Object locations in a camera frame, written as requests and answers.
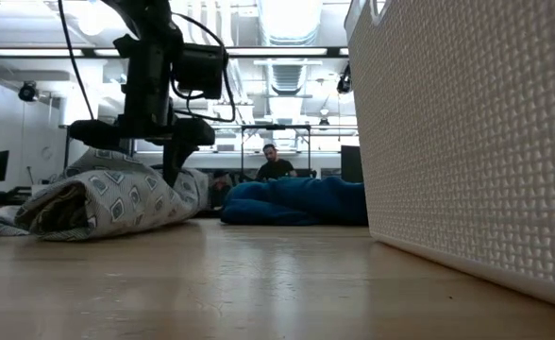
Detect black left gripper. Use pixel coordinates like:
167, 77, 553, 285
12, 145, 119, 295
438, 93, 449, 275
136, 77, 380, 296
68, 32, 216, 188

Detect grey patterned hospital gown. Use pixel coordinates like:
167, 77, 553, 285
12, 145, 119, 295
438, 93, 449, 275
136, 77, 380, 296
0, 146, 210, 242

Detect dark blue scrub garment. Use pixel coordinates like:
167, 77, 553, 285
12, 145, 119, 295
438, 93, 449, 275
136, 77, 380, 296
219, 176, 369, 227

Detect white plastic bin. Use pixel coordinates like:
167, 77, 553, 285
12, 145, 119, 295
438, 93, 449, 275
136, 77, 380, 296
343, 0, 555, 314

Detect person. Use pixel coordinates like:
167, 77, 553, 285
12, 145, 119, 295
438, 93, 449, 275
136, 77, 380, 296
256, 144, 298, 183

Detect black ceiling spotlight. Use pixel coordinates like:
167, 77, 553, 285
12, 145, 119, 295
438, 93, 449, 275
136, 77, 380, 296
17, 80, 38, 103

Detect overhead crossbar with light strip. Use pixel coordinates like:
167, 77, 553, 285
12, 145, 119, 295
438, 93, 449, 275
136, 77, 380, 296
0, 45, 354, 59

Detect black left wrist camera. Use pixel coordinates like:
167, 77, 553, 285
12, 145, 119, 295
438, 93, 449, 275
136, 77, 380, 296
173, 42, 227, 100

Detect silver ceiling air duct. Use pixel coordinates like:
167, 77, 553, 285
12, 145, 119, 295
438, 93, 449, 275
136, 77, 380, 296
257, 0, 325, 95

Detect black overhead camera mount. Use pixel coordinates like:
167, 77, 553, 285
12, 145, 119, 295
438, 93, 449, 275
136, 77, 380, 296
336, 63, 353, 94

